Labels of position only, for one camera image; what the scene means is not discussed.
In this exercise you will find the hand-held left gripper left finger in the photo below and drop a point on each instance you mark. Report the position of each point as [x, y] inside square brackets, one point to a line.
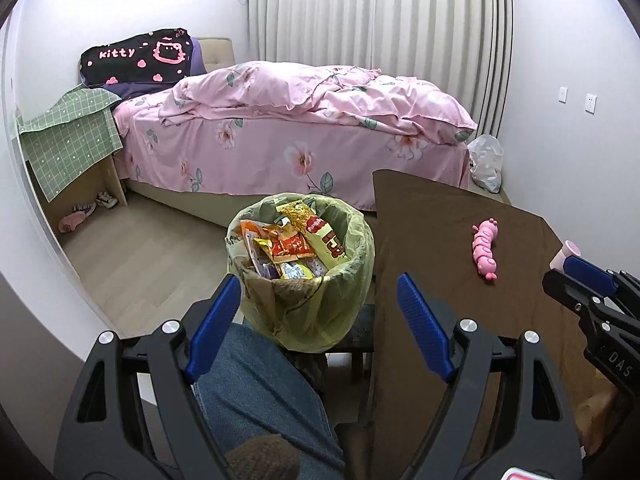
[212, 330]

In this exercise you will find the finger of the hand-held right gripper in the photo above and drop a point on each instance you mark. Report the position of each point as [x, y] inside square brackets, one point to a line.
[590, 272]
[565, 287]

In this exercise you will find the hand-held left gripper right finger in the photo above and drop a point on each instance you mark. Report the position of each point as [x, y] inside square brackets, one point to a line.
[425, 330]

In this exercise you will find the bin with yellow plastic bag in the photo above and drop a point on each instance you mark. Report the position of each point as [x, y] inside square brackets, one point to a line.
[310, 320]

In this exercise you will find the orange snack packet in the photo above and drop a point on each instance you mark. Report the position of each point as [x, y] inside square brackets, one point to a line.
[250, 234]

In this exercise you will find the pile of snack wrappers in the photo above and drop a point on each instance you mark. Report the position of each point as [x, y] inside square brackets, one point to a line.
[290, 245]

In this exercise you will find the large yellow snack packet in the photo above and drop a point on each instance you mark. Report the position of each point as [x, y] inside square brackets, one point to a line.
[325, 245]

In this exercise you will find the pink cup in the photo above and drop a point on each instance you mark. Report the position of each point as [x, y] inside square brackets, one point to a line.
[567, 252]

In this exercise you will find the tan bag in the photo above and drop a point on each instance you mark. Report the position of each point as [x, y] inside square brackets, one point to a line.
[597, 410]

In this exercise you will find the person's leg in jeans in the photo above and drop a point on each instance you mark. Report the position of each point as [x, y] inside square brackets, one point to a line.
[260, 395]

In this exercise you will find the pink caterpillar toy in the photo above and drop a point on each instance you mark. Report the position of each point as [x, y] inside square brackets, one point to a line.
[484, 250]

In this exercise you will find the brown fuzzy cloth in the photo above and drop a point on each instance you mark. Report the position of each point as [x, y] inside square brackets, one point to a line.
[265, 460]

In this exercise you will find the white plastic bag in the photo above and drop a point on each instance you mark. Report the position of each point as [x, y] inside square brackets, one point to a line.
[485, 160]

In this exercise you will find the white sneaker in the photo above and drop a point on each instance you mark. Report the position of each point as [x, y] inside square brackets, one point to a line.
[107, 200]

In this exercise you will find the bed with pink floral sheet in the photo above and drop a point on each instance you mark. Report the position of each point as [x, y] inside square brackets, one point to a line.
[250, 160]

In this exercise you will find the green checked cloth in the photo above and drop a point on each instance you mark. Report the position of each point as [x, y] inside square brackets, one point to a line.
[65, 140]

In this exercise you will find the pink floral duvet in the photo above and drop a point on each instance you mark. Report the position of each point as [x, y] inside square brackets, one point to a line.
[325, 90]

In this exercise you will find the beige headboard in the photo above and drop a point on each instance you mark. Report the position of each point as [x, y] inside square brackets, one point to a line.
[217, 52]

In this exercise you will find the black blanket with pink print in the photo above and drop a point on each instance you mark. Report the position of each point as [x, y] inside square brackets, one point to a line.
[125, 60]

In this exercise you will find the white pleated curtain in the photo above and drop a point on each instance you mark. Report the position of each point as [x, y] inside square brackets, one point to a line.
[400, 20]

